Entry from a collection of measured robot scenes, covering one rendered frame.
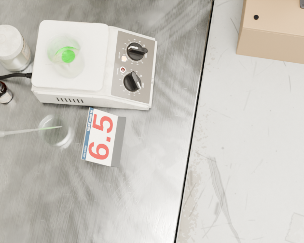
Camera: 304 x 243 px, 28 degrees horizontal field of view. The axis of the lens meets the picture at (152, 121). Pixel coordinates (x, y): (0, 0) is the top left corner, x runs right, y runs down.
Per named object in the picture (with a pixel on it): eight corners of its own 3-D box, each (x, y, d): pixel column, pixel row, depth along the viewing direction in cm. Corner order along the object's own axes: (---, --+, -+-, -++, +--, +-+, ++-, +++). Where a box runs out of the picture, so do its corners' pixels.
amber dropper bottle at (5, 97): (-4, 88, 109) (-16, 75, 102) (12, 87, 109) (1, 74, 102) (-4, 104, 108) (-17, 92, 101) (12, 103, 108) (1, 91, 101)
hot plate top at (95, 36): (110, 25, 102) (110, 23, 102) (103, 93, 99) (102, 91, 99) (41, 20, 103) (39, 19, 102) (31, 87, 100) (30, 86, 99)
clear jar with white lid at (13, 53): (5, 77, 109) (-8, 61, 102) (-5, 48, 111) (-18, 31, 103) (36, 65, 110) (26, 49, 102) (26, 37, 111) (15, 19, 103)
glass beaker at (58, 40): (60, 85, 99) (50, 68, 92) (49, 57, 101) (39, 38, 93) (94, 72, 100) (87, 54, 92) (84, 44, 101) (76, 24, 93)
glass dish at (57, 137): (77, 132, 106) (76, 128, 104) (54, 153, 105) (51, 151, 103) (57, 110, 107) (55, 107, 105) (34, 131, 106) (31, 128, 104)
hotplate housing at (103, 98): (158, 43, 110) (156, 25, 102) (151, 113, 106) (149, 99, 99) (37, 35, 111) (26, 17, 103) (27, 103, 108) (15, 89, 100)
